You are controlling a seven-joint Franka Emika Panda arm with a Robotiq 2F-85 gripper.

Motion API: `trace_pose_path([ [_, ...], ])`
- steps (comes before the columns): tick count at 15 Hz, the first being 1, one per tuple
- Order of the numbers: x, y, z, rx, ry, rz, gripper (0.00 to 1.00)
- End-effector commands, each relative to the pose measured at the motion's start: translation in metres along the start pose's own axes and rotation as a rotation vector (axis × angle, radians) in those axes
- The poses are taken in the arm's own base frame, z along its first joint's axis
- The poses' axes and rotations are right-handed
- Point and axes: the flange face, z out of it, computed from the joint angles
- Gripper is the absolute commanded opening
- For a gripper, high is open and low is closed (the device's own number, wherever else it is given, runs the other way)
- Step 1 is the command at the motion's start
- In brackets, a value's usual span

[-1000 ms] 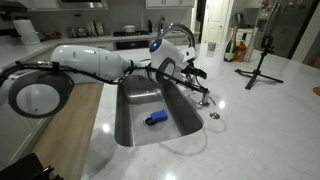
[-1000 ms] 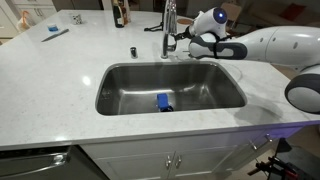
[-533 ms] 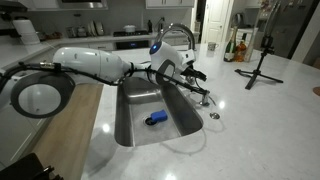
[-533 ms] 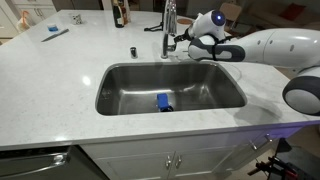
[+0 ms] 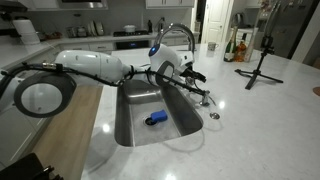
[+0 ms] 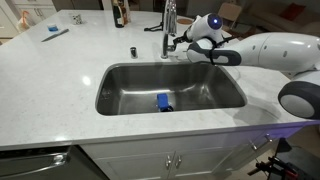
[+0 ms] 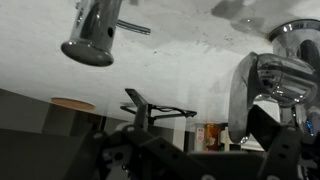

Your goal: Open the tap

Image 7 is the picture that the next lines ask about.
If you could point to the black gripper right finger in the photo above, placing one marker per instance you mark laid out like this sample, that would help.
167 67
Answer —
286 150

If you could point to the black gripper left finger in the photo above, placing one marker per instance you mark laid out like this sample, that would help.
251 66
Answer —
133 150

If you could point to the black tripod stand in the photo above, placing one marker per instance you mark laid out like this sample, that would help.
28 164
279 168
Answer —
166 110

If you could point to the orange label bottle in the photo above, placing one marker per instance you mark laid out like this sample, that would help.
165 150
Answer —
212 136

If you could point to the round wooden coaster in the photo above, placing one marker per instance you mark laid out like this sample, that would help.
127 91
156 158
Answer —
73 104

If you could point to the chrome faucet spout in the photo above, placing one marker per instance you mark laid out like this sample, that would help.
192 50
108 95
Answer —
93 30

